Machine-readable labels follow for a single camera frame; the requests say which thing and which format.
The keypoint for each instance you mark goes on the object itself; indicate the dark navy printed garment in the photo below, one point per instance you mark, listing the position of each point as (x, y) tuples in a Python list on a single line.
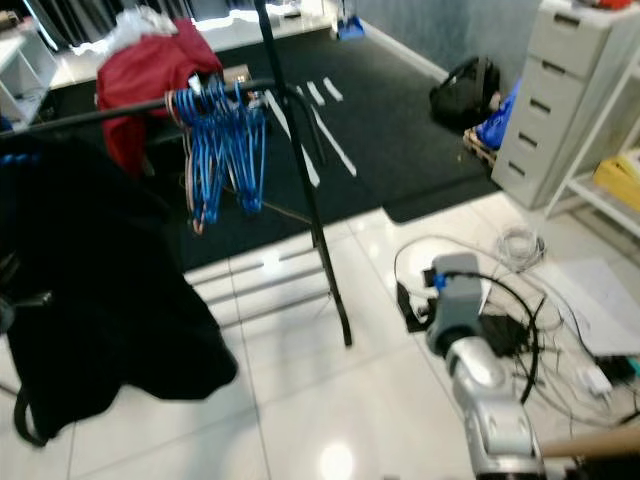
[(100, 300)]

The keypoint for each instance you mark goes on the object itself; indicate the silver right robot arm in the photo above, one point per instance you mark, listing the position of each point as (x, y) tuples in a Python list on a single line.
[(485, 390)]

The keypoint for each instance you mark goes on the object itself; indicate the blue plastic hanger bundle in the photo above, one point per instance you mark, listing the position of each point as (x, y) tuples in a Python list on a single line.
[(220, 150)]

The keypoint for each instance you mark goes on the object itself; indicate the black metal clothes rack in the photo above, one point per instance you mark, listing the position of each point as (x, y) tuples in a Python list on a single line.
[(311, 200)]

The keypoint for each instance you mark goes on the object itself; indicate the dark grey carpet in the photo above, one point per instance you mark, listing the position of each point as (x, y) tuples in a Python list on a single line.
[(390, 140)]

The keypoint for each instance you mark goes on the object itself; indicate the white power strip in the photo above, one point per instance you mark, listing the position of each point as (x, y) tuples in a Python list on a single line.
[(600, 378)]

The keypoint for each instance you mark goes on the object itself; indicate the blue bag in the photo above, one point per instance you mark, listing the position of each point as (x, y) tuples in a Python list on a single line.
[(500, 125)]

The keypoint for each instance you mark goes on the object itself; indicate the white metal shelf unit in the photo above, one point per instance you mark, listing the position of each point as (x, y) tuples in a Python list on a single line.
[(585, 185)]

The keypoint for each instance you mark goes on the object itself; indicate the black backpack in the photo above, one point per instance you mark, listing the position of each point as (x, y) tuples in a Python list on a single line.
[(465, 95)]

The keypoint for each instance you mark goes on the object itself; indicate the yellow box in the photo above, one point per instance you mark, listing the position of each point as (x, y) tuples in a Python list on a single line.
[(622, 180)]

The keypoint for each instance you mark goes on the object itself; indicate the white drawer cabinet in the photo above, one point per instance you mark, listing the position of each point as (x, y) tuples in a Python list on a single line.
[(555, 100)]

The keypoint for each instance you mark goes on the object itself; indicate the small blue object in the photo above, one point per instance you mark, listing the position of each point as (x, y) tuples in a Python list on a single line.
[(350, 28)]

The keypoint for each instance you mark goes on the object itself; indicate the white open shelf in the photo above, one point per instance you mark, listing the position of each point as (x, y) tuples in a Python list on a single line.
[(25, 75)]

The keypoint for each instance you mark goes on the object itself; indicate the red jacket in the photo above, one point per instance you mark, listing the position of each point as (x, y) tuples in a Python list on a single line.
[(150, 80)]

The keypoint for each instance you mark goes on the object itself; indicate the white crumpled cloth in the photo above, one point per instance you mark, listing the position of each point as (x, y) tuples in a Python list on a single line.
[(140, 25)]

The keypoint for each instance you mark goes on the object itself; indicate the dark striped curtain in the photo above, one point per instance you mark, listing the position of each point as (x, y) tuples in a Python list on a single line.
[(60, 15)]

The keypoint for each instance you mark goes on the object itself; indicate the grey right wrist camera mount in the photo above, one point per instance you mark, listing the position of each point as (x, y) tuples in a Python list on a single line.
[(455, 290)]

